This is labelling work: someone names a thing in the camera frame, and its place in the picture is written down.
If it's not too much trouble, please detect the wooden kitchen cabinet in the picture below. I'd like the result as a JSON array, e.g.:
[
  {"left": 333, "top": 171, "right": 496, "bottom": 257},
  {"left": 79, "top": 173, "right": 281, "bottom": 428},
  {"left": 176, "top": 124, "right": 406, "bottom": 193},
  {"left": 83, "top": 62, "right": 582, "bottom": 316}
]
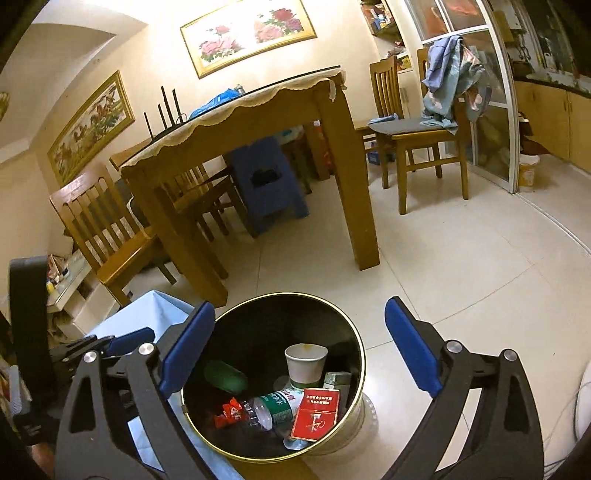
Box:
[{"left": 512, "top": 74, "right": 591, "bottom": 174}]

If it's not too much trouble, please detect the white coffee table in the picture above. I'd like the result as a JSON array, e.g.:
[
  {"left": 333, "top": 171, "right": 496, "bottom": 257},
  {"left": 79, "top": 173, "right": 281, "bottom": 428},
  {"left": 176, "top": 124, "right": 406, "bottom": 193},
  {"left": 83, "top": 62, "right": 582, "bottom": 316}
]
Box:
[{"left": 46, "top": 254, "right": 121, "bottom": 340}]

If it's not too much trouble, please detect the gold framed scenic painting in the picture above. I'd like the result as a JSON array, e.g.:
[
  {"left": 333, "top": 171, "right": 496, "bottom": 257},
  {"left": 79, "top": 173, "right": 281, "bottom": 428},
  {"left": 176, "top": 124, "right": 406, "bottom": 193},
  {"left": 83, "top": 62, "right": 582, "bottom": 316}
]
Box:
[{"left": 47, "top": 70, "right": 136, "bottom": 188}]

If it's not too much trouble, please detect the white paper cup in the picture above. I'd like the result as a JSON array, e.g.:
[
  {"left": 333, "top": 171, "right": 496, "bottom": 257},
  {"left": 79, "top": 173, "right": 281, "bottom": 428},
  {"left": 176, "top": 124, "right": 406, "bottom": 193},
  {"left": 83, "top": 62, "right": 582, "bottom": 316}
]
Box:
[{"left": 284, "top": 343, "right": 329, "bottom": 389}]

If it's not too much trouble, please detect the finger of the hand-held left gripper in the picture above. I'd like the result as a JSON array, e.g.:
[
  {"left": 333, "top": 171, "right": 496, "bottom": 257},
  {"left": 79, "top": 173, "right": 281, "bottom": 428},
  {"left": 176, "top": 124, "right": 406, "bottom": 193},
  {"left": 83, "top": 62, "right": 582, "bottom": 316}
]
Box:
[{"left": 48, "top": 327, "right": 156, "bottom": 366}]

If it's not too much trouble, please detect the white plastic bucket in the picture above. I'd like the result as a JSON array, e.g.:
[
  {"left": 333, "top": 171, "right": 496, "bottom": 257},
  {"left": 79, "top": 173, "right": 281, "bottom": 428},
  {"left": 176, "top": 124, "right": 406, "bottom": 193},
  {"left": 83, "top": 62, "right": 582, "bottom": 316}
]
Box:
[{"left": 517, "top": 154, "right": 541, "bottom": 192}]

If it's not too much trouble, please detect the black bin with gold rim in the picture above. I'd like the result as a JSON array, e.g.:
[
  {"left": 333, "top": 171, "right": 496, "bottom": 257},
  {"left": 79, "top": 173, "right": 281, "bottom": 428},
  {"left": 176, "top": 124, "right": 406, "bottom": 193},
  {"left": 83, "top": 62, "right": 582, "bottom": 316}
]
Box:
[{"left": 181, "top": 292, "right": 380, "bottom": 462}]

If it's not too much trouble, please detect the blue cartoon printed tablecloth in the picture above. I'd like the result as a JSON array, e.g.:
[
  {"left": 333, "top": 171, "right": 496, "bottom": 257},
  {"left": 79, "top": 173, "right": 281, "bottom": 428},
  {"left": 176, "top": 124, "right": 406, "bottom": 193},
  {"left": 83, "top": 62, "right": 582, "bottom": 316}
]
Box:
[{"left": 85, "top": 290, "right": 241, "bottom": 480}]

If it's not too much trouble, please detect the gold framed flower painting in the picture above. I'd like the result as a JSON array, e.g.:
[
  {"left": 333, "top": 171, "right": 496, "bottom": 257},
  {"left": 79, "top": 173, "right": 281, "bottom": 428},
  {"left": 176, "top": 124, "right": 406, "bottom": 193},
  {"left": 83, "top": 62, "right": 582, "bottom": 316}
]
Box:
[{"left": 180, "top": 0, "right": 318, "bottom": 80}]

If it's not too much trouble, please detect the blue plastic stool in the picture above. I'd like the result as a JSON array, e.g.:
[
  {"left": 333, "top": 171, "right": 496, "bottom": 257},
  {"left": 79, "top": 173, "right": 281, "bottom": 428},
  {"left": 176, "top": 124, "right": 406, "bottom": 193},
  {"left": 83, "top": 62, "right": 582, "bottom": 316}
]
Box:
[{"left": 228, "top": 138, "right": 310, "bottom": 236}]

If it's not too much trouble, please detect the red wrapper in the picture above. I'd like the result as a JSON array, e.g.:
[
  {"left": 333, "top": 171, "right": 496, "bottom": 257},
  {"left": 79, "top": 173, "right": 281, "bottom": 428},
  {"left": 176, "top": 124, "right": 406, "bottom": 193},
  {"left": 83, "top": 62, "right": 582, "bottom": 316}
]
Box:
[{"left": 215, "top": 397, "right": 245, "bottom": 428}]

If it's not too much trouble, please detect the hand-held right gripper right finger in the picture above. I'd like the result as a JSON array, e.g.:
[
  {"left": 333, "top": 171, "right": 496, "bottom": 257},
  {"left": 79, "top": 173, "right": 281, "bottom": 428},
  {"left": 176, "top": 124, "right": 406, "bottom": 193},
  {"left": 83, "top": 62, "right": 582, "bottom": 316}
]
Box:
[{"left": 384, "top": 296, "right": 546, "bottom": 480}]

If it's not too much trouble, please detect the wall shelf with items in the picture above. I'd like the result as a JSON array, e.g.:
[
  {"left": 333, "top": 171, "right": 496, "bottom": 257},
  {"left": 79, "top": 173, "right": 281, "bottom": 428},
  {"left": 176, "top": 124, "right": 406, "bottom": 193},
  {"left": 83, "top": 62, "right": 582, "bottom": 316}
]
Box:
[{"left": 360, "top": 0, "right": 411, "bottom": 70}]

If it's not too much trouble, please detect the clear plastic bottle green label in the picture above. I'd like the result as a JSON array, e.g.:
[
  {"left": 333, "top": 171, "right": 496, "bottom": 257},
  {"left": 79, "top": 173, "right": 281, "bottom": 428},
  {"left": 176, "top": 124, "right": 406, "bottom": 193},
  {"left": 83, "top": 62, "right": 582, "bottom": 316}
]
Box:
[{"left": 240, "top": 388, "right": 305, "bottom": 431}]

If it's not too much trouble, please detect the blue patterned clothing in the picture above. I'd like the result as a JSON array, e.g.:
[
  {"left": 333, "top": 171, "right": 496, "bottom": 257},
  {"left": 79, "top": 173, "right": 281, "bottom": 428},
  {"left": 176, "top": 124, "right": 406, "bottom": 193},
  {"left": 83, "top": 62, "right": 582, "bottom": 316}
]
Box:
[{"left": 422, "top": 34, "right": 492, "bottom": 130}]

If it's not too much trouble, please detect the red cigarette box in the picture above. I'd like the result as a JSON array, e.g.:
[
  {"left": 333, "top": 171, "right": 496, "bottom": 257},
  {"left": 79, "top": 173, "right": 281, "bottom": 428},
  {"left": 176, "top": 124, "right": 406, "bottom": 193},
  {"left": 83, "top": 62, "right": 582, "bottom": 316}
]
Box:
[{"left": 290, "top": 388, "right": 341, "bottom": 442}]

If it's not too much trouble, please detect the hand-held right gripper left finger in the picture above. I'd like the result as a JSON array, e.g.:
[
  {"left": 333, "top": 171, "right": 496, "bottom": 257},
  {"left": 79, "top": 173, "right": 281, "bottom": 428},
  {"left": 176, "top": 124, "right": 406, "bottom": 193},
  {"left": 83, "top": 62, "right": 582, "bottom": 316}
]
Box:
[{"left": 54, "top": 301, "right": 217, "bottom": 480}]

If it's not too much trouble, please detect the glass sliding door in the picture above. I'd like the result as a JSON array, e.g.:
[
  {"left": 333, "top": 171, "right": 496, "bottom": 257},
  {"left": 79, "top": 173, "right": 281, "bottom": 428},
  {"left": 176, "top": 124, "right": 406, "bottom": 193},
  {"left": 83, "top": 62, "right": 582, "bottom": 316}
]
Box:
[{"left": 402, "top": 0, "right": 520, "bottom": 195}]

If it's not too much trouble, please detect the wooden dining table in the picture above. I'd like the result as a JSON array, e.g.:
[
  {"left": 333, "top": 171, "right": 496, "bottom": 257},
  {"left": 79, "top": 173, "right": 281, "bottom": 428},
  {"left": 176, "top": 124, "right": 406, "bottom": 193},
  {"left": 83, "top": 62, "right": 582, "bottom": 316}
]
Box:
[{"left": 120, "top": 67, "right": 382, "bottom": 308}]

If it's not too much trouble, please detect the black router with antennas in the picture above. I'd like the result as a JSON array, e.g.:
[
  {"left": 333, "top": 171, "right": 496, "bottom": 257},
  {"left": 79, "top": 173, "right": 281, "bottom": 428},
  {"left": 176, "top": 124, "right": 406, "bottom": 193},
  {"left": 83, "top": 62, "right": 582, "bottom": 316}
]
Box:
[{"left": 144, "top": 85, "right": 185, "bottom": 139}]

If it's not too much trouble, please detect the cream lace table cover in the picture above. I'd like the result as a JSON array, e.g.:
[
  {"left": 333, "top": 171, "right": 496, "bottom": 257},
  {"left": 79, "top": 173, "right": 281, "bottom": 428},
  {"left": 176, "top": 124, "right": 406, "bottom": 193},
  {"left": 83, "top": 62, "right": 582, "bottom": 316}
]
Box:
[{"left": 122, "top": 68, "right": 347, "bottom": 167}]

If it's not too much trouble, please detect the white round appliance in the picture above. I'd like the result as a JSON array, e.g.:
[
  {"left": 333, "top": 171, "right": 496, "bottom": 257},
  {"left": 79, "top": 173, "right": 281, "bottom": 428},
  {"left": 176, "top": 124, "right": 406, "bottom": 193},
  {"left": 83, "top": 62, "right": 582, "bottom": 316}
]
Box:
[{"left": 573, "top": 360, "right": 591, "bottom": 462}]

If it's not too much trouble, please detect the blue striped bag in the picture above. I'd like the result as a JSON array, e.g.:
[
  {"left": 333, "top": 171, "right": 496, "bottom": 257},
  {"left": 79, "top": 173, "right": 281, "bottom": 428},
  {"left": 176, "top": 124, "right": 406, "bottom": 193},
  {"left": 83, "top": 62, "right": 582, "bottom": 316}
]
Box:
[{"left": 189, "top": 89, "right": 245, "bottom": 120}]

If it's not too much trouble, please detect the grey seat cushion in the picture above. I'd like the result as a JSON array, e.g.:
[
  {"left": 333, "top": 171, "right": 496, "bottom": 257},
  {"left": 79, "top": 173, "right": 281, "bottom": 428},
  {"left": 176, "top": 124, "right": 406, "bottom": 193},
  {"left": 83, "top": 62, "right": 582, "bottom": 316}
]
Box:
[{"left": 368, "top": 115, "right": 458, "bottom": 137}]

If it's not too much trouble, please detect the wooden slatted dining chair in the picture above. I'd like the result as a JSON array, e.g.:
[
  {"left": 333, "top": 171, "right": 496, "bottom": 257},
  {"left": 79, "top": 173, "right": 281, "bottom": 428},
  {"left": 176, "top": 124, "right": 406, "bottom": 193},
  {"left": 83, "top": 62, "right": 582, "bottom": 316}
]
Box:
[
  {"left": 353, "top": 55, "right": 402, "bottom": 162},
  {"left": 368, "top": 46, "right": 472, "bottom": 215},
  {"left": 109, "top": 138, "right": 250, "bottom": 241},
  {"left": 50, "top": 161, "right": 178, "bottom": 308}
]

